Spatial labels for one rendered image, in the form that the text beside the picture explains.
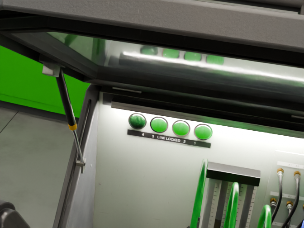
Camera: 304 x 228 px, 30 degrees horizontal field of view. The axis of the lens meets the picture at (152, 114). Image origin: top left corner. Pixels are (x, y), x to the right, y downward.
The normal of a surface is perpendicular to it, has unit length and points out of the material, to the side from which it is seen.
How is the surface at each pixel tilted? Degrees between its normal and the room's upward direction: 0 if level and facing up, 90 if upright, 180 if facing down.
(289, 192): 90
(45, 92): 90
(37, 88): 90
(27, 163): 0
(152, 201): 90
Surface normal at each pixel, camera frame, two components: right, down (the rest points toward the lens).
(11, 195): 0.09, -0.88
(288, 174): -0.18, 0.45
